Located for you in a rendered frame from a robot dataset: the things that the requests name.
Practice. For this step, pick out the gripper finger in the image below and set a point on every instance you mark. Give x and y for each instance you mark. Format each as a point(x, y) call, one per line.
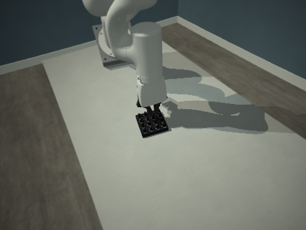
point(149, 110)
point(156, 107)

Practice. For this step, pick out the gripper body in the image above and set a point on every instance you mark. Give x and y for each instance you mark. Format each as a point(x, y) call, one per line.
point(151, 94)

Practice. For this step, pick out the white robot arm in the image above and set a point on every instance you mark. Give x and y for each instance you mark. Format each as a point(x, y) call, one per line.
point(141, 45)

